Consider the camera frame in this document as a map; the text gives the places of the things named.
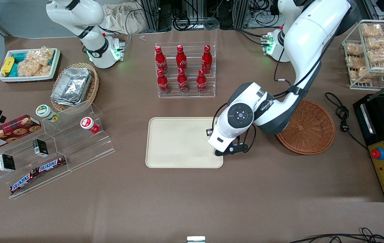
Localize white wire basket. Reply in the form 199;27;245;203
342;19;384;91

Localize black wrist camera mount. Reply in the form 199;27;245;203
214;143;249;157

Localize white crumpled cloth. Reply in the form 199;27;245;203
102;3;146;34

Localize black floor cables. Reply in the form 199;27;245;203
288;227;384;243

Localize round brown wicker basket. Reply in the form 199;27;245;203
276;99;336;156

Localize red lid cup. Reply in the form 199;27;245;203
80;116;101;135

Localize green lid cup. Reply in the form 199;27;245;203
35;104;60;123

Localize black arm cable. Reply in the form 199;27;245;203
212;20;351;153

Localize clear acrylic bottle rack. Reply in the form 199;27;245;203
154;42;217;99

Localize small black box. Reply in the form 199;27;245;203
0;154;16;173
32;138;49;157

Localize black power cable with plug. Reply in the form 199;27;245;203
324;92;370;151

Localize Snickers bar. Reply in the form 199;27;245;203
9;169;39;195
35;156;68;173

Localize bagged puffed snack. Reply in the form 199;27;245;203
17;61;52;77
26;47;56;65

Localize beige rectangular tray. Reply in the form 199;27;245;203
145;117;224;169

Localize stacked foil containers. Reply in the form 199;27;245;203
50;67;93;106

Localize aluminium frame post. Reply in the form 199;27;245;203
234;0;249;29
140;0;160;33

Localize oval wicker basket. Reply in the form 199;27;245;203
50;62;100;112

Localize black sealing machine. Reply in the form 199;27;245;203
353;73;384;203

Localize clear acrylic stepped stand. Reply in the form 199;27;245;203
0;101;117;200

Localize red tartan cookie box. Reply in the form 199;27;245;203
0;114;42;152

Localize red cola bottle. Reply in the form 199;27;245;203
176;45;188;70
201;45;213;74
196;69;208;93
177;68;189;93
155;46;168;74
157;69;171;95

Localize yellow snack packet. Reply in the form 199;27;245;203
2;56;15;77

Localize bagged rice cracker snack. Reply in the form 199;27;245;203
367;47;384;64
346;43;364;56
348;67;370;84
346;55;368;70
361;23;384;38
366;36;384;51

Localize white rectangular snack box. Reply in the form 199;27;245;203
0;48;61;83

